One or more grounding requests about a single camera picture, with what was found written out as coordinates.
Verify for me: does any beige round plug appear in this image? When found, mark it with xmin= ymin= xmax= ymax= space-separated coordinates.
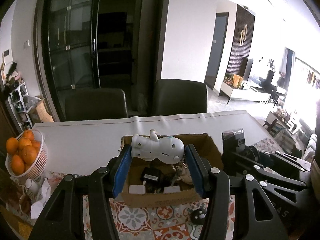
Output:
xmin=175 ymin=163 xmax=193 ymax=185

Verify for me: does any white astronaut keychain figure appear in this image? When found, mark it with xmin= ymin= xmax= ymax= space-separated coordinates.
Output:
xmin=131 ymin=129 xmax=184 ymax=165

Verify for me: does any white fruit basket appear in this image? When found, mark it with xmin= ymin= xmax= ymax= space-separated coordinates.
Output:
xmin=5 ymin=129 xmax=48 ymax=181

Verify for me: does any dark dining chair left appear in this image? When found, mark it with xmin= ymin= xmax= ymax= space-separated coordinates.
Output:
xmin=65 ymin=88 xmax=129 ymax=121

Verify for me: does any orange fruit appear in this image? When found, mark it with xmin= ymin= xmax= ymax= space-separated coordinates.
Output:
xmin=11 ymin=154 xmax=25 ymax=176
xmin=22 ymin=145 xmax=37 ymax=165

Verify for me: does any black round remote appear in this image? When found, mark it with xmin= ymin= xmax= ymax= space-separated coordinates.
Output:
xmin=190 ymin=207 xmax=207 ymax=225

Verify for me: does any white shoe rack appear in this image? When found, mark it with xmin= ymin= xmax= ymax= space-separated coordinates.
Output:
xmin=9 ymin=82 xmax=33 ymax=131

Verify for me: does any white TV cabinet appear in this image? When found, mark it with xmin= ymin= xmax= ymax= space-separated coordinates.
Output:
xmin=219 ymin=82 xmax=270 ymax=103

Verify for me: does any patterned table mat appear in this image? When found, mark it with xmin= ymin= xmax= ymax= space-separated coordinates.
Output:
xmin=47 ymin=137 xmax=283 ymax=240

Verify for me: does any black glass sliding door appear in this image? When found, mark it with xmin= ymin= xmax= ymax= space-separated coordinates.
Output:
xmin=35 ymin=0 xmax=165 ymax=121

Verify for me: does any dark wall panel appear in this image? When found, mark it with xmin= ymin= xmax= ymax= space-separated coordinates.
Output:
xmin=226 ymin=5 xmax=255 ymax=80

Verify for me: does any brown cardboard box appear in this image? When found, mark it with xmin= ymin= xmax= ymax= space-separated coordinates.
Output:
xmin=117 ymin=133 xmax=223 ymax=207

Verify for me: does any black power adapter with cable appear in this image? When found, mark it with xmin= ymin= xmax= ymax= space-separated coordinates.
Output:
xmin=140 ymin=167 xmax=175 ymax=193

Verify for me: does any dark dining chair right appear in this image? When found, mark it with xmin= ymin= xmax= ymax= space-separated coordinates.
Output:
xmin=152 ymin=79 xmax=208 ymax=115

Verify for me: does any dark dining chair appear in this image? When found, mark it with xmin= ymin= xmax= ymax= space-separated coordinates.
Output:
xmin=65 ymin=88 xmax=129 ymax=121
xmin=152 ymin=79 xmax=208 ymax=115

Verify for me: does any white USB charger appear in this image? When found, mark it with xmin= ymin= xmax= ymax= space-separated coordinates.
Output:
xmin=129 ymin=184 xmax=146 ymax=194

